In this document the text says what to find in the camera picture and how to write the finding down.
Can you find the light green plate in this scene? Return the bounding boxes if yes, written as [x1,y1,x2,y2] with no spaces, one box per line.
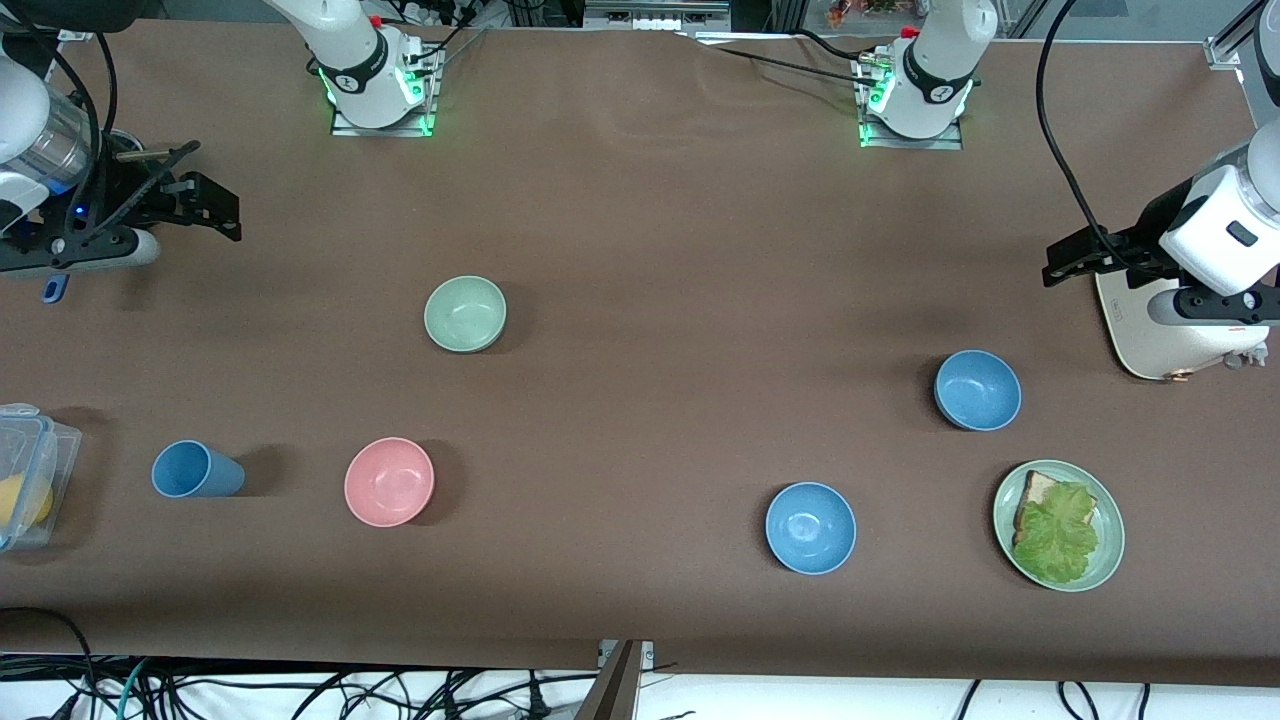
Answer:
[993,460,1126,593]

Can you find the teal floor cable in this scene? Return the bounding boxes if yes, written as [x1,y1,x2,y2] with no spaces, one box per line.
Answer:
[112,658,153,720]

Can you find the green lettuce leaf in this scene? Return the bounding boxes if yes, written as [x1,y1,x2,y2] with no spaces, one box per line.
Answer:
[1012,482,1101,586]

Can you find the bread slice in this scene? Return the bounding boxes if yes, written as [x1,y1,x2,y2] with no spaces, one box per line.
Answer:
[1012,470,1099,546]

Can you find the black floor cable loop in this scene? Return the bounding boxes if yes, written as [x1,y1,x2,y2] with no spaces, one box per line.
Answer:
[0,607,99,720]

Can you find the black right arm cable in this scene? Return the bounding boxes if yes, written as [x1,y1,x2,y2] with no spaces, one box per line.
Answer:
[28,28,119,241]

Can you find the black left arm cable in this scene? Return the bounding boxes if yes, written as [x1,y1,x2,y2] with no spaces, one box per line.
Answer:
[1036,0,1136,273]

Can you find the cream toaster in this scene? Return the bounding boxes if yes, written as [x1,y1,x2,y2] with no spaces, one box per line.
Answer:
[1095,270,1273,382]

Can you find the clear plastic food container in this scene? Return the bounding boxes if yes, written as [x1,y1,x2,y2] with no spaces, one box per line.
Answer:
[0,403,83,553]

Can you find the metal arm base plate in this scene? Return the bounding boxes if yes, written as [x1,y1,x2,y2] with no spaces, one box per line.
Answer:
[852,55,965,151]
[330,48,443,138]

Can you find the black pot blue handle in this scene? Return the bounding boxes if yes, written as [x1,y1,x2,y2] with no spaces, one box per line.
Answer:
[41,128,143,304]

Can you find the blue plastic cup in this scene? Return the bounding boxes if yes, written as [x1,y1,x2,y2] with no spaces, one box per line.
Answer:
[151,440,246,499]

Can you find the light green bowl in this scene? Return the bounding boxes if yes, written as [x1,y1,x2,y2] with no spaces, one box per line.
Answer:
[424,276,508,353]

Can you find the pink bowl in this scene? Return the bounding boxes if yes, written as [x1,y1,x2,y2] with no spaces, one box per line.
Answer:
[344,437,436,528]

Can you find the black base power cable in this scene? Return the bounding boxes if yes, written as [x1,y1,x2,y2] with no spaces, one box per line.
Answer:
[690,28,886,89]

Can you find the blue bowl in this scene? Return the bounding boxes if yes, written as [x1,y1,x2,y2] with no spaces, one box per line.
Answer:
[765,482,858,576]
[934,349,1023,432]

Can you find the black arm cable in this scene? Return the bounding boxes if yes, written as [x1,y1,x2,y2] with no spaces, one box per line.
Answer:
[28,28,119,241]
[1036,0,1136,273]

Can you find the yellow fruit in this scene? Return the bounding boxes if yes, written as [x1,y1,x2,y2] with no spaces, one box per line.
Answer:
[0,474,53,529]

